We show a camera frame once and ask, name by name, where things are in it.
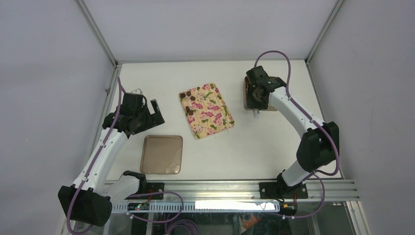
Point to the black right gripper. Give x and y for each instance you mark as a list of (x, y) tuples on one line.
[(252, 104)]

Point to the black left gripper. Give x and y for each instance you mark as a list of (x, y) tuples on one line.
[(153, 119)]

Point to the silver metal tongs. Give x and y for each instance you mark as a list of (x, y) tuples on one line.
[(256, 113)]

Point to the gold box lid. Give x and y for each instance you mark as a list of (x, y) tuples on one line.
[(162, 155)]

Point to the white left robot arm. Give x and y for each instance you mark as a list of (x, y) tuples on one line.
[(87, 199)]

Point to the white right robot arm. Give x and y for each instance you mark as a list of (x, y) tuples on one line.
[(319, 144)]

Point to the floral rectangular tray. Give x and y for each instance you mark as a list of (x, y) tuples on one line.
[(206, 111)]

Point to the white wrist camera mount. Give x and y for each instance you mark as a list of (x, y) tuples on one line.
[(137, 91)]

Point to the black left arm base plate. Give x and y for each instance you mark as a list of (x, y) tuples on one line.
[(149, 188)]

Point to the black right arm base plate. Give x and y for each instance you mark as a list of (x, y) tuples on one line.
[(276, 190)]

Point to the white slotted cable duct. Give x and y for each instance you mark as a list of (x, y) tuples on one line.
[(197, 206)]

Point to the aluminium mounting rail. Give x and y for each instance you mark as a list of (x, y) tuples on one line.
[(336, 190)]

